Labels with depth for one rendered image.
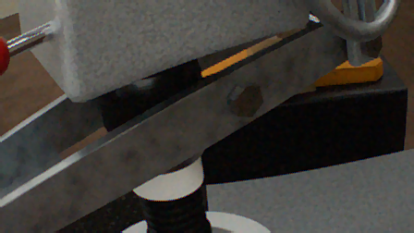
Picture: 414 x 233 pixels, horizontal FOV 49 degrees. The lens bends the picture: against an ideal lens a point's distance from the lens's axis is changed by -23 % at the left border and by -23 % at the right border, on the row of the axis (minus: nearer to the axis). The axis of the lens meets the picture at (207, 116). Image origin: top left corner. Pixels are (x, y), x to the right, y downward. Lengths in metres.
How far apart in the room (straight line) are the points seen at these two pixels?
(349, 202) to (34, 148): 0.42
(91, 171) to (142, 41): 0.12
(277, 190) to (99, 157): 0.38
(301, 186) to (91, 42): 0.49
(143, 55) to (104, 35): 0.03
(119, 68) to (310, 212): 0.42
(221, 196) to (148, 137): 0.34
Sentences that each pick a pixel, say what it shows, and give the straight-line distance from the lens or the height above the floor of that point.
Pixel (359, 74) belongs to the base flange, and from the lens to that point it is 1.24.
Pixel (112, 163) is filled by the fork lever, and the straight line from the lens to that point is 0.41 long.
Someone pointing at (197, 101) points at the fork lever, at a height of 1.08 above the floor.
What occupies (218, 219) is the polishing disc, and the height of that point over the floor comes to 0.86.
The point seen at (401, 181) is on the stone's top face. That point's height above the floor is 0.83.
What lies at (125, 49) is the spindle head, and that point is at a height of 1.16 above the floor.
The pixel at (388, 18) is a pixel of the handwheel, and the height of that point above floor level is 1.14.
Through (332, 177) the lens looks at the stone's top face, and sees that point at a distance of 0.76.
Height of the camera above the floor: 1.26
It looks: 27 degrees down
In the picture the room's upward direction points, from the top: 8 degrees counter-clockwise
